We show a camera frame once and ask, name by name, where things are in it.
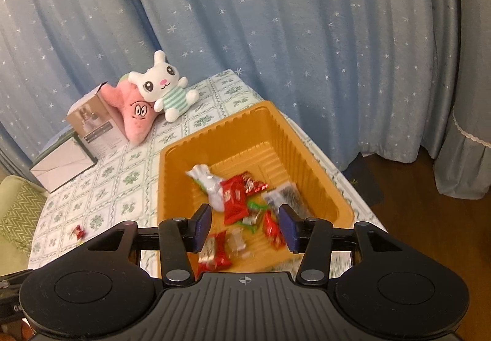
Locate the blue star curtain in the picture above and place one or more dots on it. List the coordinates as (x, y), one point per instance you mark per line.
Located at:
(268, 38)

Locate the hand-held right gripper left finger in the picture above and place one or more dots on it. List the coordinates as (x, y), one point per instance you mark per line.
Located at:
(203, 226)

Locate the small red snack packet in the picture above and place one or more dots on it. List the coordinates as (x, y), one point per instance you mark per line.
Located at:
(79, 232)

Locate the red and yellow candy packet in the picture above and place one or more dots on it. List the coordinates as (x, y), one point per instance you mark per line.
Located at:
(213, 254)

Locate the brown cardboard box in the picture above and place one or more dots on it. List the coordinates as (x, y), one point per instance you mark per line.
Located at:
(99, 122)

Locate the pink plush toy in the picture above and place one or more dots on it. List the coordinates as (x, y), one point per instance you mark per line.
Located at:
(134, 111)

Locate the clear packet of dark snack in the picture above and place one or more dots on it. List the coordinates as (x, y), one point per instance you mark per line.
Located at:
(285, 197)

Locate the grey curtain with lace trim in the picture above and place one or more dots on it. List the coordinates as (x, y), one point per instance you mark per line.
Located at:
(468, 95)

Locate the clear candy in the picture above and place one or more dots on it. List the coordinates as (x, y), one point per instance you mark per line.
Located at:
(237, 240)

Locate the green sofa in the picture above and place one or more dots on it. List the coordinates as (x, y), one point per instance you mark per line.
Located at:
(7, 260)

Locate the green chevron cushion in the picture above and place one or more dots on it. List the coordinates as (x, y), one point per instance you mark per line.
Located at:
(21, 214)

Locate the silver snack packet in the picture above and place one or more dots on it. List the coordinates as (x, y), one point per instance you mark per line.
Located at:
(209, 182)

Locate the large red snack packet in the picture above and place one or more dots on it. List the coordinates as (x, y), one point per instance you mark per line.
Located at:
(234, 199)

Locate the dark red candy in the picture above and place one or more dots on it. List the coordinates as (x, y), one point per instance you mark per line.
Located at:
(255, 184)

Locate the white framed board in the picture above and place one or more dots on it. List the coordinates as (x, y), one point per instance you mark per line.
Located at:
(63, 166)

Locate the orange plastic tray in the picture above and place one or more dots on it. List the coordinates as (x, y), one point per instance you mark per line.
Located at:
(245, 138)

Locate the red and white candy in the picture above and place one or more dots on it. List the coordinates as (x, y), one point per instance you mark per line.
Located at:
(273, 230)

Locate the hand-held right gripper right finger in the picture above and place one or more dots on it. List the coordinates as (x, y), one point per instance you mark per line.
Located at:
(289, 229)

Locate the white bunny plush toy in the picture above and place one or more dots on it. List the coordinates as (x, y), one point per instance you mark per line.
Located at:
(165, 90)

